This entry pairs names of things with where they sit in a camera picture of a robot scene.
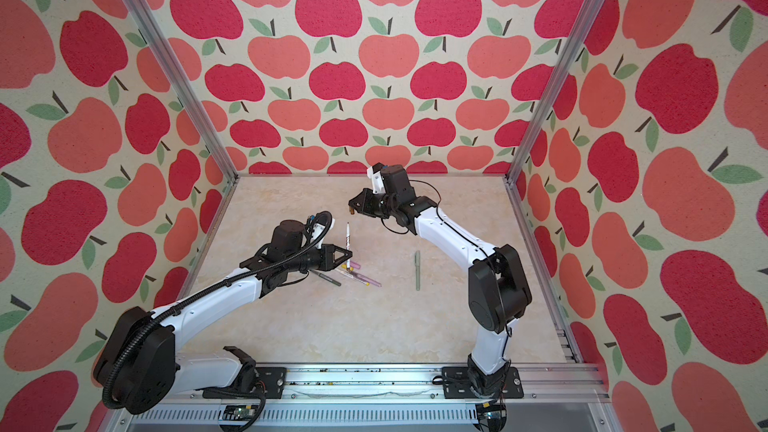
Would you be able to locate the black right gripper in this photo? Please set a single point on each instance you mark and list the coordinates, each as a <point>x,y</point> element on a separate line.
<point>361,204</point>

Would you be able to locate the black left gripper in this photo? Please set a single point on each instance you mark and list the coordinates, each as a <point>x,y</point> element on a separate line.
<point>328,256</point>

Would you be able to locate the pink pen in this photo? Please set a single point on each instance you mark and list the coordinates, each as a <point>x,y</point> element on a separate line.
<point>367,279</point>

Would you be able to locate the white pen brown end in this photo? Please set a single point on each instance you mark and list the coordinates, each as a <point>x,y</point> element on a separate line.
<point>348,244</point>

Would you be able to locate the light green pen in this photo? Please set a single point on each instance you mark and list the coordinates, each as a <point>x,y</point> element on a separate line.
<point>417,269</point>

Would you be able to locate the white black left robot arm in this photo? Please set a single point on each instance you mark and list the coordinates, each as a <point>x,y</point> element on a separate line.
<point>141,363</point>

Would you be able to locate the dark green pen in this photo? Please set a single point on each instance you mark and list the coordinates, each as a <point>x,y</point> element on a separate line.
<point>326,278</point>

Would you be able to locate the white pen yellow end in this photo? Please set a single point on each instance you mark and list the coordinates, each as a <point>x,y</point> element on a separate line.
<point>347,273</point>

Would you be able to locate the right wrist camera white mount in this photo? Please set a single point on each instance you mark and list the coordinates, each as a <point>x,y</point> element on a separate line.
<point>374,173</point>

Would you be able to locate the aluminium left rear corner post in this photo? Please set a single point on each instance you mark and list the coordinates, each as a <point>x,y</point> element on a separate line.
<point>172,68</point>

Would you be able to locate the aluminium corner post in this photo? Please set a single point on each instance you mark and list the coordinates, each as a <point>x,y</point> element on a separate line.
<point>172,68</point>
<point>573,46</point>

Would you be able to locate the aluminium front rail base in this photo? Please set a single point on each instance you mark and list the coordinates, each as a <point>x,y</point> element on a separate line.
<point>392,397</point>

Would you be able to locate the aluminium right rear corner post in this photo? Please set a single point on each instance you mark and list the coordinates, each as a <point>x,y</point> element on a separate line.
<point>573,46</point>

